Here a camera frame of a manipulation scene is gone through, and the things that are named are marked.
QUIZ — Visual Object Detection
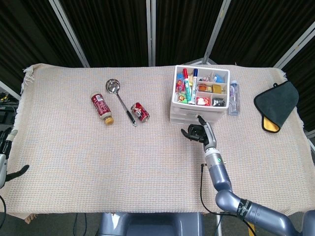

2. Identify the blue cap white marker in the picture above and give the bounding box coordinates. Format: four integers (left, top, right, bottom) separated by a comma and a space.
191, 68, 199, 98

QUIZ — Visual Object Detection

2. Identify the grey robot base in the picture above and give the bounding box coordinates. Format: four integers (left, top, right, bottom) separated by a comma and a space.
98, 211, 205, 236

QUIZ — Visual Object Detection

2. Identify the dark green cloth yellow lining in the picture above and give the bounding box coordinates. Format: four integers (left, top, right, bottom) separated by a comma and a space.
253, 81, 300, 134

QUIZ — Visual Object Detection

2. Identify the red label bottle yellow cap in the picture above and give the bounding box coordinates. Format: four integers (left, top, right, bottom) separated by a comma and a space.
91, 92, 115, 124

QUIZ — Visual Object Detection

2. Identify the black electronics box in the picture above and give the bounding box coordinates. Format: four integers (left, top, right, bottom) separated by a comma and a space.
0, 89, 21, 125

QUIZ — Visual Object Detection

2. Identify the black fabric partition panel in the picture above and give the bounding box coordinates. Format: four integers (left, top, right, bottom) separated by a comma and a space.
53, 0, 153, 67
209, 0, 315, 68
150, 0, 231, 66
273, 34, 315, 148
0, 0, 90, 89

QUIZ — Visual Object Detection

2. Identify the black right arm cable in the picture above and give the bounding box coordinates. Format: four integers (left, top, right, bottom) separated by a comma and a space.
200, 163, 247, 217

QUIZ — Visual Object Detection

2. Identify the steel ladle black handle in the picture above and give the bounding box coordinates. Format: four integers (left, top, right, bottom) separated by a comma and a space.
105, 78, 138, 127

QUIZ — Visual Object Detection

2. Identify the metal table leg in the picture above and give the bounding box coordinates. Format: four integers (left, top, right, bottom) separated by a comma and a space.
216, 213, 223, 236

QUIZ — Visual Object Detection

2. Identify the red soda can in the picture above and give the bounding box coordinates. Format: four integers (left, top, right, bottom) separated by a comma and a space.
130, 102, 151, 122

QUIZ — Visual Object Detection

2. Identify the beige woven tablecloth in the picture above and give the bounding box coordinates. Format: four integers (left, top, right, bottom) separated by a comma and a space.
3, 63, 311, 225

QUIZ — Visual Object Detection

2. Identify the red cap marker green label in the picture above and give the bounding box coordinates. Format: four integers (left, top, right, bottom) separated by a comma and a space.
182, 68, 196, 105

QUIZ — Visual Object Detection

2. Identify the colourful cartoon eraser pack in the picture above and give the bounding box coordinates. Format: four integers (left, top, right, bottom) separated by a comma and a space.
176, 79, 187, 93

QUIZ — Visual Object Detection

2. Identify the red toy packet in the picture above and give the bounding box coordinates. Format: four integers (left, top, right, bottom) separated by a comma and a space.
196, 96, 211, 106

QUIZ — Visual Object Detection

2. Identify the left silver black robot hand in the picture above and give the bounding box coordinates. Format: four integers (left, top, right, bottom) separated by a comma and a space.
0, 127, 30, 189

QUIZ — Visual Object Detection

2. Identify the orange padlock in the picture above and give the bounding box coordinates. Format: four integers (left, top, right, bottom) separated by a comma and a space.
196, 83, 212, 93

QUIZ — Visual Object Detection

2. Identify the clear plastic water bottle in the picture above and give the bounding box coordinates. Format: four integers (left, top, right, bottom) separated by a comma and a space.
228, 80, 240, 117

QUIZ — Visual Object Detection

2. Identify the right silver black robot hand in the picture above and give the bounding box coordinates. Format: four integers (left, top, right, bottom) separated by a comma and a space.
181, 115, 218, 150

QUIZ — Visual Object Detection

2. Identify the white drawer organizer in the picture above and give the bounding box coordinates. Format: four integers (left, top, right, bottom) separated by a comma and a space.
169, 65, 231, 123

